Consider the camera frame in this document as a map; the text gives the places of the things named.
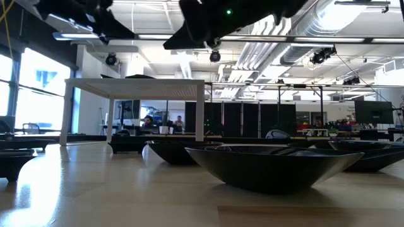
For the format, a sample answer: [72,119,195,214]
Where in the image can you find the white perforated metal shelf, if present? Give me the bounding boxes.
[59,78,206,146]

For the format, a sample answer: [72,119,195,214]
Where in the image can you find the black leaf-shaped mini plate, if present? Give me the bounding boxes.
[287,140,331,149]
[185,145,365,195]
[125,74,157,80]
[144,140,225,166]

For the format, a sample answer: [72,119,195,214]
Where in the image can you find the person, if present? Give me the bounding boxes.
[141,115,155,129]
[173,115,186,132]

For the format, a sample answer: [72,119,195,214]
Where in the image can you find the yellow hanging cable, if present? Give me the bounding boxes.
[0,0,16,62]

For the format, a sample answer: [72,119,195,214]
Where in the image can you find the black white office chair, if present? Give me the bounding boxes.
[264,129,291,140]

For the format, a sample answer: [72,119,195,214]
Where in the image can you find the dark chair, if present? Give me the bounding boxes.
[21,122,42,135]

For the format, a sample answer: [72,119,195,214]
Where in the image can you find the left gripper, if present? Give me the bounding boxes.
[36,0,136,44]

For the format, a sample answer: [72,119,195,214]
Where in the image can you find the black ceiling camera cluster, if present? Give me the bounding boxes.
[309,46,338,66]

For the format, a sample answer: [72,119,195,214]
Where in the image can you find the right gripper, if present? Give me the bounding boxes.
[163,0,253,50]

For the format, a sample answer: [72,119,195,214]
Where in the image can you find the black teardrop mini plate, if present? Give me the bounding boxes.
[343,146,404,173]

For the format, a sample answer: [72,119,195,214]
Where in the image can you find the silver ventilation duct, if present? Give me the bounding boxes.
[279,0,369,66]

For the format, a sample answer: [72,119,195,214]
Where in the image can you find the black room divider panels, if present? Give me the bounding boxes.
[184,101,297,139]

